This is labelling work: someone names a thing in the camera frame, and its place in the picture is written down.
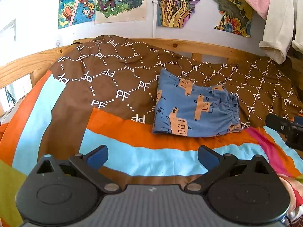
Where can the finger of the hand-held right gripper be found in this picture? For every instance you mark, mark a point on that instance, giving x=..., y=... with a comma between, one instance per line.
x=280, y=123

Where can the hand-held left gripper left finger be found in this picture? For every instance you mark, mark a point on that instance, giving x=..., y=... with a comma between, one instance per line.
x=98, y=158

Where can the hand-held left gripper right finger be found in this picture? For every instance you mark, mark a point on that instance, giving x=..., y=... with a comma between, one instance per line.
x=208, y=158

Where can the blue printed pants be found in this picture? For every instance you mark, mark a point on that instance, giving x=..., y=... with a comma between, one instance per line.
x=189, y=108

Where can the pink red cloth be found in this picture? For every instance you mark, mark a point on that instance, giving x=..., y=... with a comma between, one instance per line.
x=294, y=194

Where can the brown printed striped blanket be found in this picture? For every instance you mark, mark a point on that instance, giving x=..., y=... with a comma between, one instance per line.
x=111, y=82

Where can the cream hanging garment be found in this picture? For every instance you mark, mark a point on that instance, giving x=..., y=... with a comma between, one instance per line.
x=279, y=23

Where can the wooden bed frame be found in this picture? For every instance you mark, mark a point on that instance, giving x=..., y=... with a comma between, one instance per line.
x=23, y=66

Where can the torn colourful wall poster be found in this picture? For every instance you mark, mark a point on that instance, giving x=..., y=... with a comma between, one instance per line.
x=233, y=14

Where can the yellow plants wall poster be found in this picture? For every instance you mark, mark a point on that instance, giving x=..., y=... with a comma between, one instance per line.
x=180, y=4

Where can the cartoon girl wall poster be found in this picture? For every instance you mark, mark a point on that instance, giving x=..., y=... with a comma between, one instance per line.
x=75, y=2

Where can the green cartoon figure wall poster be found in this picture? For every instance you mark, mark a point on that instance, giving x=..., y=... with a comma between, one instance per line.
x=120, y=0

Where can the white wall pipe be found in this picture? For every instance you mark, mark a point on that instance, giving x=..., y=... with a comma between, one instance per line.
x=155, y=7

